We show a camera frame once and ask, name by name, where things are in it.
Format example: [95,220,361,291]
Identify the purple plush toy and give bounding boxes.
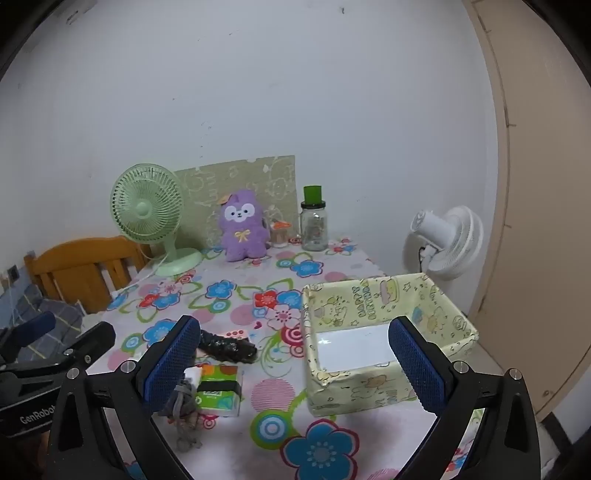
[219,189,271,262]

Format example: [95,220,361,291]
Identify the white standing fan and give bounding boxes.
[404,205,484,281]

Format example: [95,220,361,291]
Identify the black clothing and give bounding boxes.
[198,329,258,364]

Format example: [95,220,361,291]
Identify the floral tablecloth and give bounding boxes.
[85,237,485,480]

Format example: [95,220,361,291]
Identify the beige door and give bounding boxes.
[464,0,591,418]

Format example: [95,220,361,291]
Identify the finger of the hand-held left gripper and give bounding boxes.
[0,322,116,394]
[0,311,56,358]

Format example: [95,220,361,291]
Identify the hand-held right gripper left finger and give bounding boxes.
[44,315,201,480]

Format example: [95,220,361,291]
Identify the green desk fan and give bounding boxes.
[110,163,202,278]

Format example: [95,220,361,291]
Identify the white fan cable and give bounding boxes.
[111,254,172,296]

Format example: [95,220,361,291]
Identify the yellow cartoon print box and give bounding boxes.
[301,272,479,417]

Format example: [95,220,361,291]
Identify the green patterned paper board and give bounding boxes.
[173,155,296,250]

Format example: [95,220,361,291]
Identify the green tissue pack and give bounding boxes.
[191,364,245,417]

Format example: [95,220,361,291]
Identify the plaid blanket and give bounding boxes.
[0,284,85,361]

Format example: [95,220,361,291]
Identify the glass jar green lid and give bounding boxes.
[299,185,329,252]

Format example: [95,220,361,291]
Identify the wooden chair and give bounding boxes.
[24,236,153,315]

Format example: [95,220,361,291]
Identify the toothpick holder orange lid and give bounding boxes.
[270,220,293,246]

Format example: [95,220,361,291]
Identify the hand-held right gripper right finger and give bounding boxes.
[389,316,541,480]

